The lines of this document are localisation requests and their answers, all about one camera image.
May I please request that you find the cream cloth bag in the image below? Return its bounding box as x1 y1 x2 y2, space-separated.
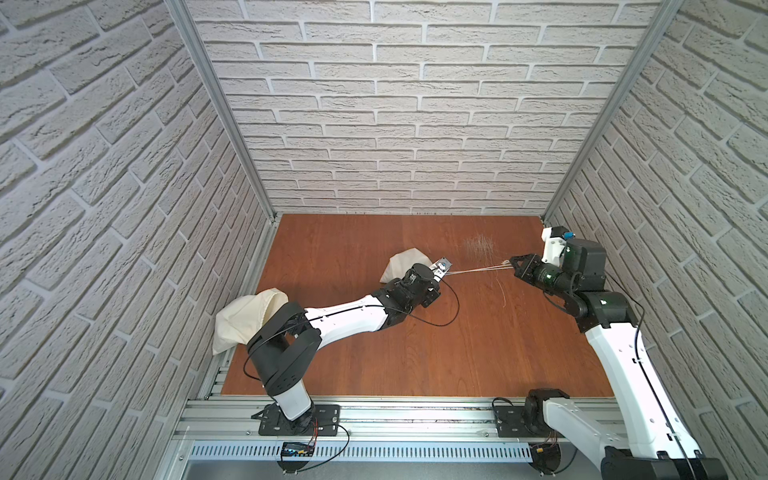
212 288 288 355
380 248 433 284

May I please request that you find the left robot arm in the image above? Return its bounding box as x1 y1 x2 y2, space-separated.
246 258 451 423

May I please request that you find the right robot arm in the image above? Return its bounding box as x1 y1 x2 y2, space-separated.
509 228 728 479

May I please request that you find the right controller board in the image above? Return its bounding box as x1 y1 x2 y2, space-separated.
529 443 562 476

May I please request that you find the controller board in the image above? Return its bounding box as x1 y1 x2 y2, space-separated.
279 441 315 462
529 443 562 476

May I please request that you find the left controller board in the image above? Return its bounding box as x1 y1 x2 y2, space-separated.
279 441 315 462

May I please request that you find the perforated vent strip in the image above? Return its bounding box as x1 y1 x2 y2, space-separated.
188 440 532 463

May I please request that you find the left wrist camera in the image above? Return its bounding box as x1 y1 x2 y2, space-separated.
430 258 452 282

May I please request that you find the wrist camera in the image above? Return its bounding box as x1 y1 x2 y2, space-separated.
541 226 574 267
430 258 452 282

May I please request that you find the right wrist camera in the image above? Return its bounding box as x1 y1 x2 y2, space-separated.
541 226 574 267

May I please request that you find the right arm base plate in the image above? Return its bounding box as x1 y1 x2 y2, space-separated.
492 403 561 438

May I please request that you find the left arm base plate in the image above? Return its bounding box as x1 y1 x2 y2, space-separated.
251 403 341 437

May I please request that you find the aluminium front rail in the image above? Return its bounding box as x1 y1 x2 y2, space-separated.
173 397 661 445

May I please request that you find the right corner aluminium post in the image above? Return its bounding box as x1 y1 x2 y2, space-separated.
541 0 684 226

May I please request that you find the corner aluminium post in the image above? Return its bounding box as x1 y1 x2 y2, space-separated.
166 0 278 223
541 0 684 226

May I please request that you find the left corner aluminium post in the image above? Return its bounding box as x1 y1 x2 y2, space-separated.
166 0 278 223

